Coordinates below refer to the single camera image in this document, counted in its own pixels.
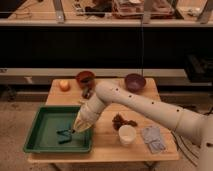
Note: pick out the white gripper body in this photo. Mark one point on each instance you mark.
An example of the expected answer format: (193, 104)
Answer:
(80, 125)

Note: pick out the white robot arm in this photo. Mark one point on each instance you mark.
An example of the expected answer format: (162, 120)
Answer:
(195, 127)

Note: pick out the green plastic tray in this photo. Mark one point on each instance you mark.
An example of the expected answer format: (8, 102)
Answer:
(42, 136)

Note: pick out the green sponge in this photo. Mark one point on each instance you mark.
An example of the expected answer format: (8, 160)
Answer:
(64, 136)

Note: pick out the dark small object by bowl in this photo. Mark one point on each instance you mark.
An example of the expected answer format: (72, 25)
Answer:
(87, 92)

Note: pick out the bunch of dried brown grapes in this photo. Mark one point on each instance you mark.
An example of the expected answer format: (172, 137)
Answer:
(119, 121)

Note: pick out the wooden table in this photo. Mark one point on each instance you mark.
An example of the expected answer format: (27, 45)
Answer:
(106, 147)

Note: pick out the orange fruit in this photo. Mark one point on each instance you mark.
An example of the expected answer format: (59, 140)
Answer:
(64, 85)

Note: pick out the brown clay bowl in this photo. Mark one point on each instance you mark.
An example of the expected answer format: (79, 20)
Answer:
(85, 79)

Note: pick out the white paper cup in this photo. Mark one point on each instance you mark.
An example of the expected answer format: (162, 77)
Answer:
(127, 134)

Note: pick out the purple bowl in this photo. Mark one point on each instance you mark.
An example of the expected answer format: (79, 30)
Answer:
(134, 82)

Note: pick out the grey folded cloth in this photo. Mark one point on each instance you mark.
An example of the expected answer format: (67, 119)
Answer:
(153, 139)

